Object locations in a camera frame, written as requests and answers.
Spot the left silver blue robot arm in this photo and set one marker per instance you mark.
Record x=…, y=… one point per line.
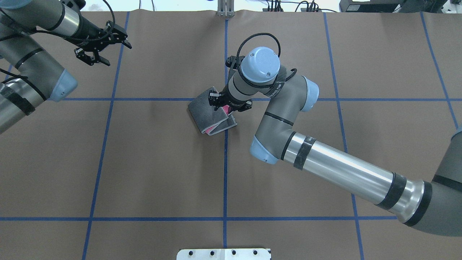
x=40, y=77

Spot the white camera stand pedestal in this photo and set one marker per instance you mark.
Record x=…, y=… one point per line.
x=225, y=254

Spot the aluminium frame post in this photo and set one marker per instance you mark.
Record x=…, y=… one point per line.
x=225, y=8

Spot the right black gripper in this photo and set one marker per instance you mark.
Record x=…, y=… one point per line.
x=228, y=101

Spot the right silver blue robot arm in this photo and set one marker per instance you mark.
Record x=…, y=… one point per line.
x=432, y=207

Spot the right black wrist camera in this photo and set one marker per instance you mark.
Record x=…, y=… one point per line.
x=233, y=62

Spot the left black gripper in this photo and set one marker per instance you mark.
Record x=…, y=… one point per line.
x=86, y=33

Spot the pink and grey towel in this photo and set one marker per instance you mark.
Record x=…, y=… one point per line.
x=207, y=120

